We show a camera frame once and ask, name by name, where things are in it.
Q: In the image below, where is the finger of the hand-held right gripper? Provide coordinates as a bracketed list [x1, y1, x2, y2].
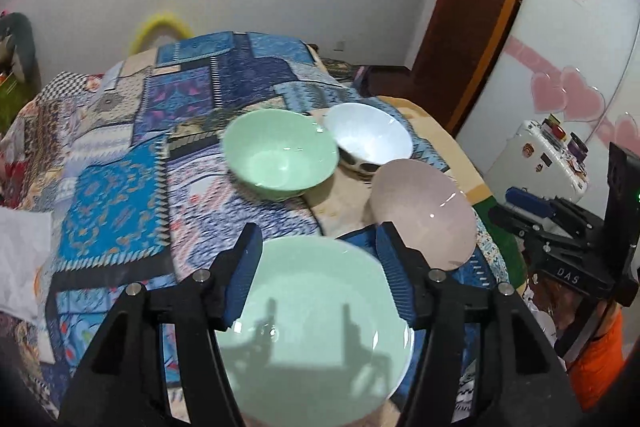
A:
[489, 205, 595, 259]
[505, 186, 602, 234]

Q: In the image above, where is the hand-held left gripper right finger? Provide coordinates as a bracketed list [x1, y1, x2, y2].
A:
[375, 222, 583, 427]

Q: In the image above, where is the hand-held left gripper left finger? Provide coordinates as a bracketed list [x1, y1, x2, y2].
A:
[59, 223, 263, 427]

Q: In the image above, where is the green plate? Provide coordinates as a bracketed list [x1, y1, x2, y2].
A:
[215, 236, 415, 427]

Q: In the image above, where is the white stickered suitcase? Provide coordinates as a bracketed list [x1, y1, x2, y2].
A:
[485, 119, 591, 208]

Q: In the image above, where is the pink bowl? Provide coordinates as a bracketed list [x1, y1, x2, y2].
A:
[368, 158, 477, 272]

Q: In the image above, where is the beige blanket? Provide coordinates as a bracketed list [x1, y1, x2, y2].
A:
[310, 96, 493, 238]

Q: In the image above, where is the green bowl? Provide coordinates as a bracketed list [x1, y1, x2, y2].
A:
[222, 108, 340, 200]

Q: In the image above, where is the white patterned bowl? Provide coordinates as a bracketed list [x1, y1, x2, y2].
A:
[324, 103, 414, 178]

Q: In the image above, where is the patchwork printed blanket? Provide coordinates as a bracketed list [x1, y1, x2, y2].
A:
[0, 31, 526, 427]

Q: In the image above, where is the white heart-printed sliding door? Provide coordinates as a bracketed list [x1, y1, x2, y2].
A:
[455, 0, 640, 192]

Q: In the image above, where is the wooden door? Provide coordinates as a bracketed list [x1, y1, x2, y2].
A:
[407, 0, 546, 135]

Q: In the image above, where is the dark patterned cloth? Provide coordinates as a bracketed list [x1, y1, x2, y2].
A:
[320, 57, 382, 94]

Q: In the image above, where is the white cloth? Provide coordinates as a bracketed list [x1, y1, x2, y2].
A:
[0, 207, 54, 323]

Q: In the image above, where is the green bag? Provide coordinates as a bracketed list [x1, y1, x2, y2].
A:
[0, 69, 36, 138]

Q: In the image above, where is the yellow foam ring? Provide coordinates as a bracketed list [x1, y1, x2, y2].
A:
[129, 11, 195, 56]

